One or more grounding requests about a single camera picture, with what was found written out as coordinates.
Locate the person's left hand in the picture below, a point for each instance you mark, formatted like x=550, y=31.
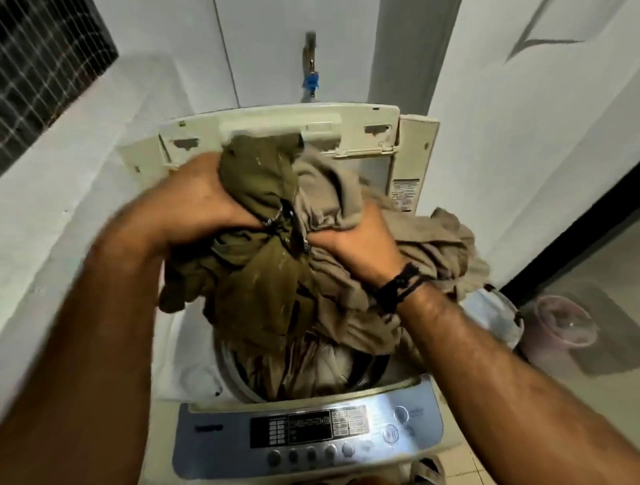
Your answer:
x=195, y=205

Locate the person's right hand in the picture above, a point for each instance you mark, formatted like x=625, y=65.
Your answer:
x=365, y=250

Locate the tan clothes piece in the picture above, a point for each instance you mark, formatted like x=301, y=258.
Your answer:
x=350, y=300

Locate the washing machine glass lid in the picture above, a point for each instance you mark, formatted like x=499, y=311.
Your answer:
x=360, y=130

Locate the white and blue washing machine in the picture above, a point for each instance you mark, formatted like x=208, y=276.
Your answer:
x=225, y=434

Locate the person's left forearm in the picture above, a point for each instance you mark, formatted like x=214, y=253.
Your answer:
x=75, y=375

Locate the person's right forearm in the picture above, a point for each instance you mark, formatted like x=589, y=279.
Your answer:
x=500, y=389

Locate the white round laundry hamper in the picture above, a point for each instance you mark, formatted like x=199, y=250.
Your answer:
x=490, y=310

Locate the person's right sandal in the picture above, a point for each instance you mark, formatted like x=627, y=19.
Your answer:
x=427, y=472

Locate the black wrist band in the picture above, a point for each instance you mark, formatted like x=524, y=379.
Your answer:
x=400, y=287

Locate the black white warning sticker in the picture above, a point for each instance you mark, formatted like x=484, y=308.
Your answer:
x=406, y=195

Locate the blue water tap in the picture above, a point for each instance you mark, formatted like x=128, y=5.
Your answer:
x=312, y=80

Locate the pink plastic bucket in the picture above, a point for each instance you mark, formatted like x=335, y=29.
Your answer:
x=550, y=340

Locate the white window safety net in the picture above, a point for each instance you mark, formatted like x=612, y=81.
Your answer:
x=45, y=60

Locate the grey floor mat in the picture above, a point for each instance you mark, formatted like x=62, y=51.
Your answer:
x=615, y=350

